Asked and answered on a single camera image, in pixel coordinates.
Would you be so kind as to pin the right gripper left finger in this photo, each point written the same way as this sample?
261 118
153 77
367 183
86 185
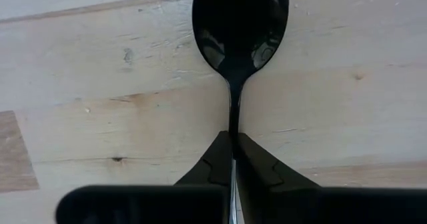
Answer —
150 205

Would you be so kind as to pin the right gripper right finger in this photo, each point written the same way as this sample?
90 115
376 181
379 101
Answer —
317 207

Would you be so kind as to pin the dark metal spoon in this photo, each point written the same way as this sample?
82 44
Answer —
240 24

